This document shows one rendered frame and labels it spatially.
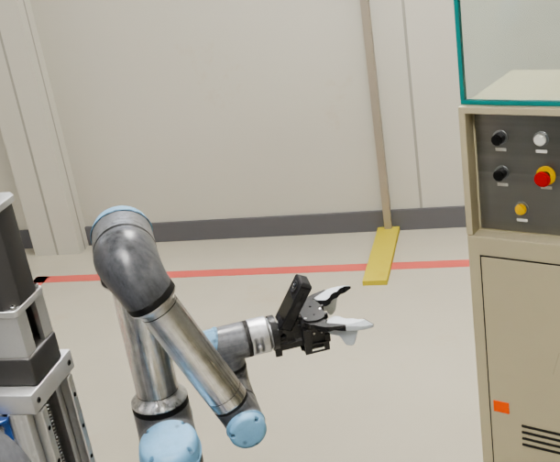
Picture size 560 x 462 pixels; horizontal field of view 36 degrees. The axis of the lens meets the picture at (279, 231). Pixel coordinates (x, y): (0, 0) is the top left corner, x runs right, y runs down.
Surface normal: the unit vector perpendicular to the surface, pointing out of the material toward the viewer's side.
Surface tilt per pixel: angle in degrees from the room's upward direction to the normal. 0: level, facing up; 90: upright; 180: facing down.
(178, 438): 8
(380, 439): 0
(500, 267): 90
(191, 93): 90
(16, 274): 90
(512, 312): 90
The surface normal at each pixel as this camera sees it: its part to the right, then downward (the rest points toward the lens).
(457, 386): -0.15, -0.92
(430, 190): -0.22, 0.40
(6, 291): 0.53, 0.25
